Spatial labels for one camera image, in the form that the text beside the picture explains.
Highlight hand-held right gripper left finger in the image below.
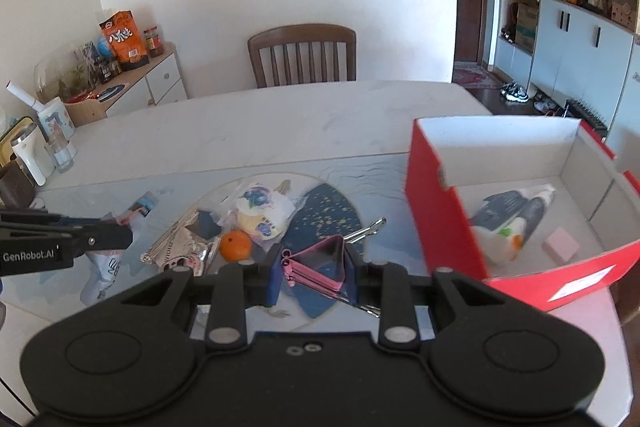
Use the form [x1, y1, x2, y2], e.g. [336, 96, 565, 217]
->
[121, 245, 286, 350]

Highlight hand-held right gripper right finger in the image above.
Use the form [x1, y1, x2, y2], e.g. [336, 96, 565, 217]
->
[343, 246, 505, 350]

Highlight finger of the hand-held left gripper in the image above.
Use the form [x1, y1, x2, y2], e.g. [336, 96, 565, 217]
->
[0, 208, 113, 231]
[64, 223, 135, 259]

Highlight pink binder clip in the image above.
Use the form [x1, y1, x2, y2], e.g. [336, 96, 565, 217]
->
[281, 237, 347, 294]

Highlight red cardboard box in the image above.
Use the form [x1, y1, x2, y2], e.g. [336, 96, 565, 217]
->
[404, 117, 640, 314]

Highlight white desktop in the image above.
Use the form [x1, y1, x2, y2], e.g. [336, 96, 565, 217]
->
[0, 79, 640, 427]

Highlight white blue printed packet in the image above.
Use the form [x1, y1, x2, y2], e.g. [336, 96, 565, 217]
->
[80, 249, 129, 308]

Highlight light blue small packet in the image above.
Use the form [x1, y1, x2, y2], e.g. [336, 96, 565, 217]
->
[115, 191, 161, 228]

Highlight orange mandarin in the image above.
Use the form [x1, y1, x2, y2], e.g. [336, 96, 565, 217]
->
[220, 230, 254, 264]

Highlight silver metal clip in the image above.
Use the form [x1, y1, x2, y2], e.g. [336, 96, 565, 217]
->
[345, 217, 387, 244]

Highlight brown leather case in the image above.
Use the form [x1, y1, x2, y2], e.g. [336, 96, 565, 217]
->
[0, 162, 36, 208]

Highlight clear glass cup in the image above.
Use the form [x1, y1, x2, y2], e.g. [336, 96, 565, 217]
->
[44, 136, 77, 174]

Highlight silver foil packet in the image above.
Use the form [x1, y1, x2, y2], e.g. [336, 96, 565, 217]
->
[140, 212, 222, 278]

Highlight white blue snack packet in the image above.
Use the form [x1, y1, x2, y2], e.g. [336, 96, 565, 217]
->
[227, 179, 297, 254]

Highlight white thermos cup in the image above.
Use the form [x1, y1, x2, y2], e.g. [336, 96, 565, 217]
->
[11, 123, 55, 187]

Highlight dark blue binder clip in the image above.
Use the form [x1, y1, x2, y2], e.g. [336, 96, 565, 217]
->
[186, 208, 222, 239]

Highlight printed table mat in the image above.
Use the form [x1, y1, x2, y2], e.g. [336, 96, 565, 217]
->
[0, 151, 633, 427]

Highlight white printed mug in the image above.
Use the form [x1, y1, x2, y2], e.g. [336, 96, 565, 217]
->
[37, 99, 76, 140]

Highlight wooden tray box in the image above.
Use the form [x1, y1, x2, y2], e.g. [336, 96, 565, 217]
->
[63, 99, 109, 128]

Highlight white paper roll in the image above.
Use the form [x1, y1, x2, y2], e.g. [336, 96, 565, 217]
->
[5, 80, 47, 114]

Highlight clear glass dome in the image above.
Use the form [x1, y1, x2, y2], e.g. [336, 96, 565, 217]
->
[33, 44, 101, 101]

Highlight white plastic bottle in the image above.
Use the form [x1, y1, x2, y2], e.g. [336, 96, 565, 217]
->
[474, 217, 527, 266]

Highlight white side cabinet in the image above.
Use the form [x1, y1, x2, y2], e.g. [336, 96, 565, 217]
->
[64, 42, 190, 128]

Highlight dark blue white packet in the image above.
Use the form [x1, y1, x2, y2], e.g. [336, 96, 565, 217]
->
[472, 184, 557, 233]

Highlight orange snack bag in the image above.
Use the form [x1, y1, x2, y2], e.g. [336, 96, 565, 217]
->
[98, 10, 151, 73]

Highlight red lid jar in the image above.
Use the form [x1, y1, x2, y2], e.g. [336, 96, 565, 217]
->
[144, 26, 165, 58]

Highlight pink block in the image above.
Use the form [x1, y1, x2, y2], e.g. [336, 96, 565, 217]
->
[541, 228, 581, 264]

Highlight brown wooden chair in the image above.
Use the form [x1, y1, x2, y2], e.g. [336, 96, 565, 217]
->
[247, 25, 358, 89]

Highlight patterned rug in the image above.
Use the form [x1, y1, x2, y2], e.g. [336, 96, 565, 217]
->
[452, 62, 504, 89]

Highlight pair of sneakers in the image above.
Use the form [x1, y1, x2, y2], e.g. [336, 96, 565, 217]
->
[501, 80, 530, 103]

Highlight black rack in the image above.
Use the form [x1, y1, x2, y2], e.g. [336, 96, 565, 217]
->
[564, 99, 609, 136]

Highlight cardboard carton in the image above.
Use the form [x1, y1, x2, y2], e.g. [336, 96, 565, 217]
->
[514, 2, 540, 53]

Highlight grey wall cabinet unit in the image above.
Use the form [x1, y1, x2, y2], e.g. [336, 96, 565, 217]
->
[492, 0, 640, 148]

